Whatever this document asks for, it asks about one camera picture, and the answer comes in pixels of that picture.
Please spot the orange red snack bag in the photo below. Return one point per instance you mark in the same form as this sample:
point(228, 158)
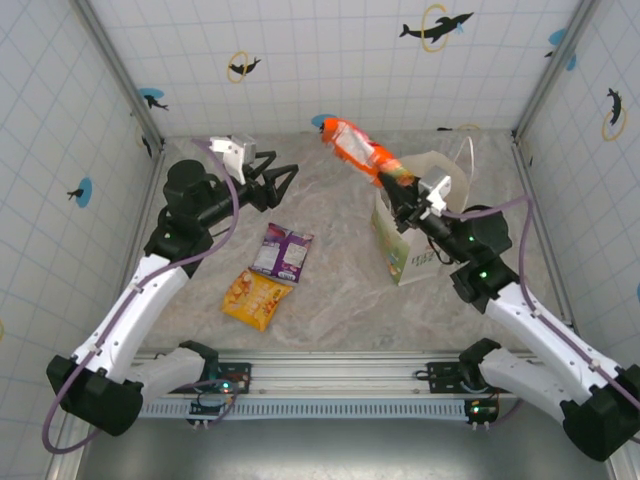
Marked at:
point(355, 147)

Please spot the white paper bag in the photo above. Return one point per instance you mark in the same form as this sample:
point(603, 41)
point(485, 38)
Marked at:
point(400, 255)

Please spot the purple snack bag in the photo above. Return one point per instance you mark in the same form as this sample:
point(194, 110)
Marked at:
point(280, 252)

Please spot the yellow snack bag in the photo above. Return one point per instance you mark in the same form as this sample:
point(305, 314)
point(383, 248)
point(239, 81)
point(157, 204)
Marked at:
point(255, 300)

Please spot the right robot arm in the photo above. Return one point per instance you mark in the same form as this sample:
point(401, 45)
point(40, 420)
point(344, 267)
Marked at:
point(530, 325)

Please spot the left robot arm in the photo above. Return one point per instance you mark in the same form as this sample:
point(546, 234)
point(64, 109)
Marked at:
point(135, 310)

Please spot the right black controller box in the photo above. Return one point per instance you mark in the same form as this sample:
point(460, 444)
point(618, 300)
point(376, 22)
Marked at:
point(482, 411)

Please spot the black controller box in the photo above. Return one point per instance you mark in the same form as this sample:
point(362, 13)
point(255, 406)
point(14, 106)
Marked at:
point(482, 411)
point(202, 411)

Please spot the left black controller box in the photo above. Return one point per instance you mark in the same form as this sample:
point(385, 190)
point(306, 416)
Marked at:
point(202, 411)

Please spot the grey metal sheet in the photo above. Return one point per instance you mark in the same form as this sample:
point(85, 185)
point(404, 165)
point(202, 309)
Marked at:
point(325, 450)

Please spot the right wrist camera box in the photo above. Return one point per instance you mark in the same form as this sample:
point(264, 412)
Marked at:
point(435, 190)

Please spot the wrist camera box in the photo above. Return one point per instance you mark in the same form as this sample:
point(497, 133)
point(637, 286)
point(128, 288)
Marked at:
point(235, 152)
point(435, 190)

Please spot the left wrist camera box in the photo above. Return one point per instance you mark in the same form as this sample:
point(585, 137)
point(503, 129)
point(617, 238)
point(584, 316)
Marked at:
point(235, 152)

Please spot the aluminium table side rail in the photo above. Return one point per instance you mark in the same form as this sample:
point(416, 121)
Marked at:
point(537, 200)
point(141, 225)

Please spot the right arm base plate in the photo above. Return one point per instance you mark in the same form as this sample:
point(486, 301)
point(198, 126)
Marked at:
point(442, 375)

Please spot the aluminium frame post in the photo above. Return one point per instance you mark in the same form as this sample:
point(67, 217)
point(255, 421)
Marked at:
point(116, 65)
point(556, 65)

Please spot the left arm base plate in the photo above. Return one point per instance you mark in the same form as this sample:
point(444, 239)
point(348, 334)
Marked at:
point(237, 375)

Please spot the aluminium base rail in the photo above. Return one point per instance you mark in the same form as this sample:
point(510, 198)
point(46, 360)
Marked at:
point(340, 372)

